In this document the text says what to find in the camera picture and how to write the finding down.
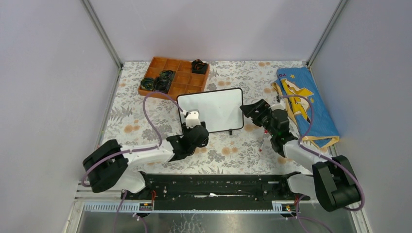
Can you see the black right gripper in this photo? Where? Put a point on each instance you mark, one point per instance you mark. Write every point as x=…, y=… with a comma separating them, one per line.
x=259, y=106

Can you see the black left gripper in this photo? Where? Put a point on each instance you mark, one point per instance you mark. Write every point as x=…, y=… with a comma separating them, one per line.
x=185, y=130

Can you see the small black-framed whiteboard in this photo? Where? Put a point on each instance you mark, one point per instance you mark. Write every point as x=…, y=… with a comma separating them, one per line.
x=219, y=109

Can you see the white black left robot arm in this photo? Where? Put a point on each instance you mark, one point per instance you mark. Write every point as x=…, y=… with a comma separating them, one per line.
x=111, y=167

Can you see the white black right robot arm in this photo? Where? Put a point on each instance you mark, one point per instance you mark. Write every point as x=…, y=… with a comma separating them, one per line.
x=332, y=183

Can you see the blue yellow cartoon cloth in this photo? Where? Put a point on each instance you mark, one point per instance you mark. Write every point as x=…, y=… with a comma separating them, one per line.
x=305, y=106

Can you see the orange compartment tray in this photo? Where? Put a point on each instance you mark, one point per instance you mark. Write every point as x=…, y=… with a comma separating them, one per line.
x=184, y=82

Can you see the black tape roll lower middle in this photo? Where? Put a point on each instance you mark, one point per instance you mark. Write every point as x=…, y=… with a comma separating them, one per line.
x=162, y=84

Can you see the black tape roll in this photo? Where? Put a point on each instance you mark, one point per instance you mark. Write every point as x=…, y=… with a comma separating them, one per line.
x=162, y=84
x=167, y=75
x=199, y=67
x=147, y=84

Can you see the black tape roll upper middle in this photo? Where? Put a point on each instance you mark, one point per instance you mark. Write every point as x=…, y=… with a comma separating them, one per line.
x=167, y=75

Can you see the black tape roll top right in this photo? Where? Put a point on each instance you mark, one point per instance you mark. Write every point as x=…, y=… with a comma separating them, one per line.
x=199, y=67

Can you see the black tape roll left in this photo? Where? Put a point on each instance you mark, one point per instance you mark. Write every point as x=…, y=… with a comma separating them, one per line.
x=147, y=84

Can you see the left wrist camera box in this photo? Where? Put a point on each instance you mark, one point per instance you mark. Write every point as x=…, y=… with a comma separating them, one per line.
x=191, y=118

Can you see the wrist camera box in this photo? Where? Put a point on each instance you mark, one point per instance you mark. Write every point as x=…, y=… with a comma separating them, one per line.
x=191, y=118
x=281, y=105

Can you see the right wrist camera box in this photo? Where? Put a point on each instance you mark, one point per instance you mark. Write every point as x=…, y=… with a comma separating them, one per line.
x=281, y=105

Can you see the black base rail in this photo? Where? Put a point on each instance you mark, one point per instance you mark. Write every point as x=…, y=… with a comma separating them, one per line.
x=214, y=192

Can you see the right aluminium frame post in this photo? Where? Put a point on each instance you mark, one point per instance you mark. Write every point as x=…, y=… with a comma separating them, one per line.
x=335, y=16

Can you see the aluminium frame post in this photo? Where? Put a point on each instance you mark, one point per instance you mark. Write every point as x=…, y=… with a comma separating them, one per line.
x=335, y=16
x=89, y=9

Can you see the left aluminium frame post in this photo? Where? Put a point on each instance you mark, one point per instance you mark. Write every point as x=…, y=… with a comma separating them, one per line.
x=89, y=9

